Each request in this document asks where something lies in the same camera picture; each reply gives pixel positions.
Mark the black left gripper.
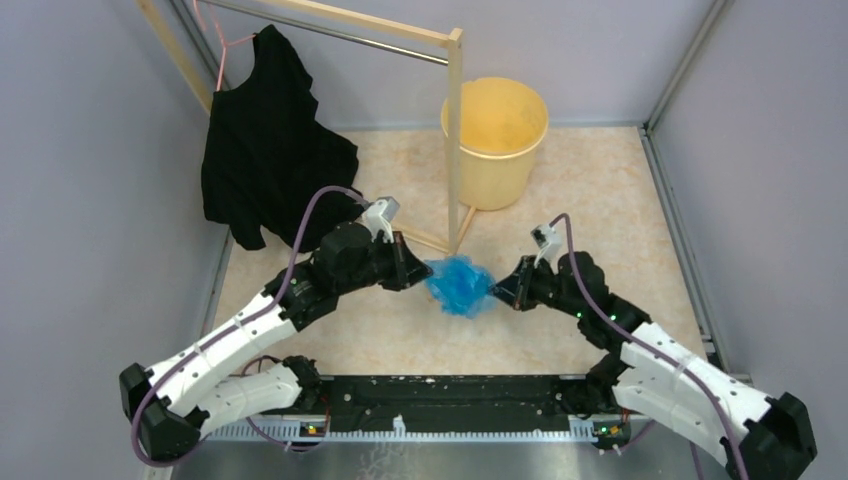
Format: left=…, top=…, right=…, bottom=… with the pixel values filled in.
left=336, top=230, right=433, bottom=295

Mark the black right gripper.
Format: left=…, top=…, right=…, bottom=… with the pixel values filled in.
left=487, top=254, right=585, bottom=319

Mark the blue plastic trash bag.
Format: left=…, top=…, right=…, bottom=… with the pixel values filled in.
left=425, top=255, right=495, bottom=319

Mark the wooden clothes rack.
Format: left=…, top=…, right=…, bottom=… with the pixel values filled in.
left=136, top=1, right=474, bottom=255

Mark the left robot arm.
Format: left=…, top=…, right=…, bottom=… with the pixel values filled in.
left=119, top=223, right=433, bottom=467

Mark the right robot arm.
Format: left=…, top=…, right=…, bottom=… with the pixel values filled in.
left=489, top=252, right=818, bottom=479

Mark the yellow plastic trash bin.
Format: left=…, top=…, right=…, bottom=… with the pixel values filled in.
left=440, top=77, right=549, bottom=211

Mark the black hanging shirt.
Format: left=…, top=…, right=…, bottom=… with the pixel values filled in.
left=201, top=25, right=359, bottom=250

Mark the pink clothes hanger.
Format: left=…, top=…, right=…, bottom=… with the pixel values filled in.
left=191, top=0, right=256, bottom=93

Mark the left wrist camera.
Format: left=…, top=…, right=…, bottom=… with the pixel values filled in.
left=362, top=196, right=400, bottom=243

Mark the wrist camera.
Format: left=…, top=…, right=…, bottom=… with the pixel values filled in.
left=531, top=223, right=564, bottom=267
left=362, top=196, right=400, bottom=243

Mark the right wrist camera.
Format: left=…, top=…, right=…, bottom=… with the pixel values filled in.
left=531, top=223, right=564, bottom=267

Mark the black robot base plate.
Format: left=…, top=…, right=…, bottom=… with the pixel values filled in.
left=258, top=372, right=654, bottom=435

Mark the white slotted cable duct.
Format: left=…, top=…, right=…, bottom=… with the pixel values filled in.
left=207, top=416, right=597, bottom=444

